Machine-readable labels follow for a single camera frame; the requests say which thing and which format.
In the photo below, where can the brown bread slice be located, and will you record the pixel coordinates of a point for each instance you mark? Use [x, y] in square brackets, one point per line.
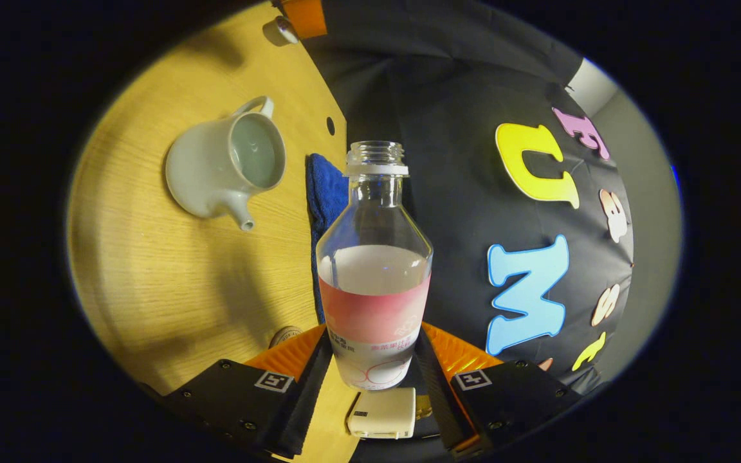
[423, 406]

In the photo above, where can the white teacup lid blue pattern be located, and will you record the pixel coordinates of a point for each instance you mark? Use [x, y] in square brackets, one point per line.
[280, 32]

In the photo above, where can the white toaster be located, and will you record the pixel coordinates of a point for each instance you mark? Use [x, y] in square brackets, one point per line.
[380, 415]

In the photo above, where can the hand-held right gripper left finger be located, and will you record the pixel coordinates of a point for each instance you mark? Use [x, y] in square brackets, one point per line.
[306, 399]

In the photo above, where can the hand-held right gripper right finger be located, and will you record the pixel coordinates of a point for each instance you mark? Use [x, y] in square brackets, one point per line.
[438, 399]

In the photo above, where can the blue towel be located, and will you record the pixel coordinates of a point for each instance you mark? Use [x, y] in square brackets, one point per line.
[325, 186]

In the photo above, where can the white ceramic teacup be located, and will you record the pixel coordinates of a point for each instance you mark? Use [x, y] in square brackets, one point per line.
[200, 173]

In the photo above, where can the clear water bottle pink label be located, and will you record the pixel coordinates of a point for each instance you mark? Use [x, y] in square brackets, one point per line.
[374, 302]

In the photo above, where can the black backdrop cloth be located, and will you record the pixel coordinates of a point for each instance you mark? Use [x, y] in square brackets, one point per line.
[460, 193]

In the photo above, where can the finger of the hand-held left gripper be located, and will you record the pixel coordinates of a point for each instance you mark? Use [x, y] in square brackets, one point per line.
[306, 18]

